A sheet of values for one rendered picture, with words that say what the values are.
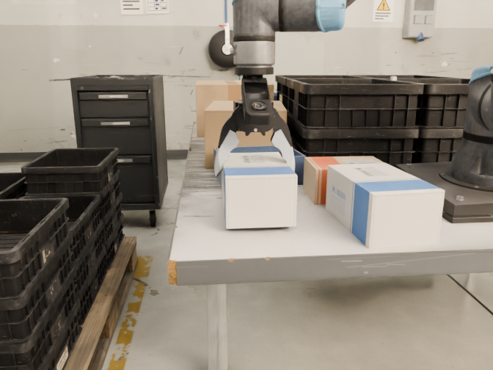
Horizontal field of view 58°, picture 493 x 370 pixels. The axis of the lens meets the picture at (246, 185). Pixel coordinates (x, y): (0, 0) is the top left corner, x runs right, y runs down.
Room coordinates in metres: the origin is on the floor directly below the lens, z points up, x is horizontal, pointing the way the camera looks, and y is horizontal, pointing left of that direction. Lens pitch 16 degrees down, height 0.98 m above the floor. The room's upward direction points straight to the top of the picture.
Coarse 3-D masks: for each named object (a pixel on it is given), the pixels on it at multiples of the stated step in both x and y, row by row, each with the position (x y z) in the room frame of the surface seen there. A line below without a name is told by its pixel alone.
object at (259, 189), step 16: (240, 160) 0.83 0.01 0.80; (256, 160) 0.83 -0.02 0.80; (272, 160) 0.83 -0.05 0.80; (224, 176) 0.72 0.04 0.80; (240, 176) 0.71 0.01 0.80; (256, 176) 0.71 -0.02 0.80; (272, 176) 0.71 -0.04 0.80; (288, 176) 0.71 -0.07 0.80; (224, 192) 0.73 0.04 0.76; (240, 192) 0.70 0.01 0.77; (256, 192) 0.70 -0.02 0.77; (272, 192) 0.71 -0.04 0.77; (288, 192) 0.71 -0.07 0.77; (224, 208) 0.75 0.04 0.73; (240, 208) 0.70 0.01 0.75; (256, 208) 0.70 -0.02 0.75; (272, 208) 0.71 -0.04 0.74; (288, 208) 0.71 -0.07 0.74; (240, 224) 0.70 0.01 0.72; (256, 224) 0.70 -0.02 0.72; (272, 224) 0.71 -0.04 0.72; (288, 224) 0.71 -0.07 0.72
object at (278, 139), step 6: (276, 132) 0.80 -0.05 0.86; (276, 138) 0.80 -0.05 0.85; (282, 138) 0.80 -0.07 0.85; (276, 144) 0.80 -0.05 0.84; (282, 144) 0.80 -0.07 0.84; (288, 144) 0.81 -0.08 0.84; (282, 150) 0.80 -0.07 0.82; (288, 150) 0.81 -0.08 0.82; (282, 156) 0.80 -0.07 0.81; (288, 156) 0.80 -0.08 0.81; (288, 162) 0.80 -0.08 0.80; (294, 162) 0.81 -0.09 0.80; (294, 168) 0.81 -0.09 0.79
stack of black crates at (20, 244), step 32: (0, 224) 1.22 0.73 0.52; (32, 224) 1.23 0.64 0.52; (64, 224) 1.19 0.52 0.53; (0, 256) 0.86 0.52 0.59; (32, 256) 0.96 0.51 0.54; (64, 256) 1.17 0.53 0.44; (0, 288) 0.87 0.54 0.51; (32, 288) 0.92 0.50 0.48; (64, 288) 1.12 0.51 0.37; (0, 320) 0.87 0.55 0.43; (32, 320) 0.92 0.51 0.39; (64, 320) 1.10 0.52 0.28; (0, 352) 0.85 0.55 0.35; (32, 352) 0.89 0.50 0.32; (64, 352) 1.07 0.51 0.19
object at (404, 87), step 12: (288, 84) 1.43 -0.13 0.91; (300, 84) 1.18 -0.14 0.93; (312, 84) 1.10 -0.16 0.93; (324, 84) 1.10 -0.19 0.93; (336, 84) 1.10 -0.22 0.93; (348, 84) 1.10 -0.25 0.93; (360, 84) 1.11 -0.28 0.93; (372, 84) 1.11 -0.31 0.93; (384, 84) 1.11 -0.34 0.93; (396, 84) 1.11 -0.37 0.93; (408, 84) 1.11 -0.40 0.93; (420, 84) 1.11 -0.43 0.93
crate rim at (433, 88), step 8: (400, 80) 1.50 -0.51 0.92; (408, 80) 1.50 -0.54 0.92; (416, 80) 1.50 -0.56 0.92; (424, 80) 1.50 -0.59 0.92; (432, 80) 1.50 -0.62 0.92; (464, 80) 1.49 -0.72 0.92; (424, 88) 1.13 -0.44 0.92; (432, 88) 1.11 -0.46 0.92; (440, 88) 1.11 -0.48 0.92; (448, 88) 1.11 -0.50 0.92; (456, 88) 1.11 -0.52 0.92; (464, 88) 1.11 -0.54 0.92
